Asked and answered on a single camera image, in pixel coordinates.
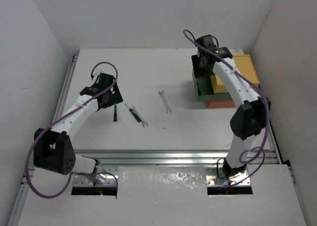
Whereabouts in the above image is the red bottom drawer box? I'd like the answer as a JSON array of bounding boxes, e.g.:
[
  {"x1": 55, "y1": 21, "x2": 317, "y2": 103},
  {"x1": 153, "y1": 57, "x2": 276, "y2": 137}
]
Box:
[{"x1": 206, "y1": 100, "x2": 235, "y2": 109}]

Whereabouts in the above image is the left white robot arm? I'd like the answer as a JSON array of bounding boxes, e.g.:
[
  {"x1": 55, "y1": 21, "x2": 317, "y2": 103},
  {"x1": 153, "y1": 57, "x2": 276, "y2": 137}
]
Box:
[{"x1": 33, "y1": 73, "x2": 123, "y2": 175}]

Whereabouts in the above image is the medium green black screwdriver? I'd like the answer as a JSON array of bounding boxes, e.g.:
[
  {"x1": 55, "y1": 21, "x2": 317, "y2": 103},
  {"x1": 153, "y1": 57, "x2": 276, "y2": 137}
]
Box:
[{"x1": 125, "y1": 104, "x2": 141, "y2": 122}]

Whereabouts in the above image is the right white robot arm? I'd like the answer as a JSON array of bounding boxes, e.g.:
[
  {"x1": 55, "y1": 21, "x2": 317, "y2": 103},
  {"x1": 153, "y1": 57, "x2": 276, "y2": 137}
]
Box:
[{"x1": 195, "y1": 35, "x2": 270, "y2": 179}]

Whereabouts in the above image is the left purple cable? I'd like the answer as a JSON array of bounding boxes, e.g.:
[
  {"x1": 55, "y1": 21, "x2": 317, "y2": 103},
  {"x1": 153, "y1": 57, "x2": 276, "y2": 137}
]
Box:
[{"x1": 24, "y1": 61, "x2": 119, "y2": 198}]

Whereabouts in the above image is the left aluminium side rail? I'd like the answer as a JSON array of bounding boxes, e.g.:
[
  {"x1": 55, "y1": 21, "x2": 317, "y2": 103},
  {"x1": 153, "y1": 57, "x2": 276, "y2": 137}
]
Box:
[{"x1": 44, "y1": 52, "x2": 80, "y2": 162}]

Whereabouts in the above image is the thick green black screwdriver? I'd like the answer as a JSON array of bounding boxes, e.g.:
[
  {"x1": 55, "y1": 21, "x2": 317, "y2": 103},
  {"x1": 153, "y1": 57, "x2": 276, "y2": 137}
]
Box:
[{"x1": 113, "y1": 105, "x2": 117, "y2": 122}]

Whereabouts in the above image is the green drawer box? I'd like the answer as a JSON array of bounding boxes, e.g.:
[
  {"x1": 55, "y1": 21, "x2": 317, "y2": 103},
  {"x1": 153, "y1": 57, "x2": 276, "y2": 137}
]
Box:
[{"x1": 192, "y1": 73, "x2": 232, "y2": 102}]

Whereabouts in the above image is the aluminium front rail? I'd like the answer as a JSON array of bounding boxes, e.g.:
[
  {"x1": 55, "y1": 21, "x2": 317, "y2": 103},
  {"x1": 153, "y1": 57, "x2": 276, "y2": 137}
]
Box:
[{"x1": 44, "y1": 149, "x2": 280, "y2": 166}]

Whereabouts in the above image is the silver wrench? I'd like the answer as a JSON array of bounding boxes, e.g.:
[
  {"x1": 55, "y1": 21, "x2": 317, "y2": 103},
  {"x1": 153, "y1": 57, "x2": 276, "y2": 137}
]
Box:
[
  {"x1": 158, "y1": 90, "x2": 172, "y2": 113},
  {"x1": 132, "y1": 106, "x2": 149, "y2": 127}
]

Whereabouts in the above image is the yellow top drawer box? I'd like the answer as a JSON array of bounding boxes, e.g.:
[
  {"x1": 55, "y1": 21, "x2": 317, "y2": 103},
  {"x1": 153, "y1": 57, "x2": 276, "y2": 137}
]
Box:
[{"x1": 213, "y1": 54, "x2": 261, "y2": 94}]

